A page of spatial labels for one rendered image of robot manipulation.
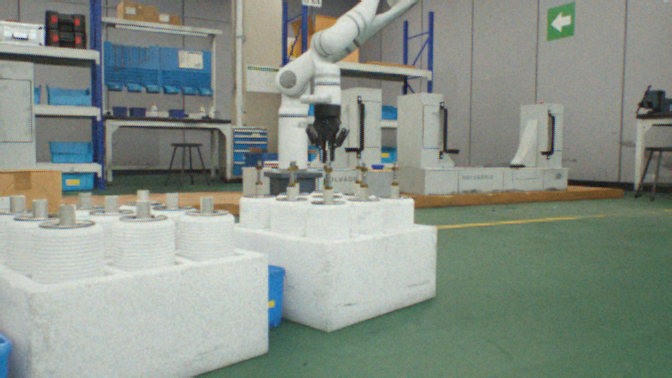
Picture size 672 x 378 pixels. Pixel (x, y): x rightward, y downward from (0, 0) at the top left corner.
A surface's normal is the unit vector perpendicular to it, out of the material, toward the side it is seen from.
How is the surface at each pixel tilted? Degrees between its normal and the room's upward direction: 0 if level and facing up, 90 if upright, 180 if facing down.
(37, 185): 90
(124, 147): 90
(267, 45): 90
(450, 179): 90
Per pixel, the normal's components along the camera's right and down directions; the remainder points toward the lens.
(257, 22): 0.49, 0.07
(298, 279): -0.68, 0.04
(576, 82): -0.87, 0.03
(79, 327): 0.73, 0.06
